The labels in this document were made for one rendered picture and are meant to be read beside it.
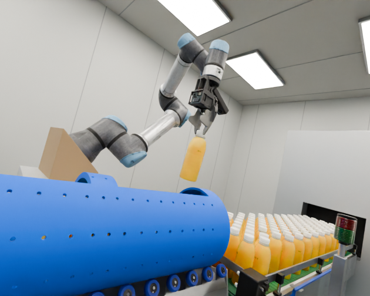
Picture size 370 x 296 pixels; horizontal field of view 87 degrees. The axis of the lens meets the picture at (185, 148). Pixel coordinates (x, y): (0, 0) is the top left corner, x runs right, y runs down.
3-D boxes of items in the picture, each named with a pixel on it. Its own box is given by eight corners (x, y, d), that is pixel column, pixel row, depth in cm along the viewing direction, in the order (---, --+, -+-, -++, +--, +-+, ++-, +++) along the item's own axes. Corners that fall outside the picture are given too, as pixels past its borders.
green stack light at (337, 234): (330, 237, 78) (333, 225, 78) (335, 236, 82) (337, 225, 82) (352, 245, 73) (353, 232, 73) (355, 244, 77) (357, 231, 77)
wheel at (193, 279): (185, 269, 64) (188, 268, 63) (195, 272, 66) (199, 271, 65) (184, 285, 61) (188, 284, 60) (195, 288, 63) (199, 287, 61)
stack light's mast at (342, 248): (328, 253, 77) (335, 212, 78) (333, 251, 81) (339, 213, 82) (349, 261, 72) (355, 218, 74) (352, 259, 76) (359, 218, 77)
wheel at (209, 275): (201, 265, 69) (205, 264, 68) (210, 268, 70) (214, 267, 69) (201, 281, 65) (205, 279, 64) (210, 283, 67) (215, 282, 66)
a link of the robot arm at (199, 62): (203, 57, 92) (208, 44, 81) (219, 75, 92) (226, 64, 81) (191, 68, 91) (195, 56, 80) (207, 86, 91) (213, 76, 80)
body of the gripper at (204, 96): (187, 106, 74) (195, 76, 75) (202, 114, 79) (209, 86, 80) (200, 104, 68) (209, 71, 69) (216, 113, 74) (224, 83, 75)
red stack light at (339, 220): (333, 225, 78) (335, 215, 78) (337, 224, 82) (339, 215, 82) (353, 231, 73) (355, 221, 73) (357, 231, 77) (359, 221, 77)
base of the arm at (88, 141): (62, 139, 87) (82, 127, 92) (85, 165, 92) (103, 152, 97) (66, 134, 75) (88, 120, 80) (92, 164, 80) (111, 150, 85)
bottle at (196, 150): (176, 176, 77) (189, 131, 77) (192, 180, 79) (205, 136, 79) (181, 180, 70) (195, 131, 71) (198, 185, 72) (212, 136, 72)
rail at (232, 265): (184, 237, 100) (185, 231, 100) (185, 236, 100) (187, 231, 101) (255, 286, 69) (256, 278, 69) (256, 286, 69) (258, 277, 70)
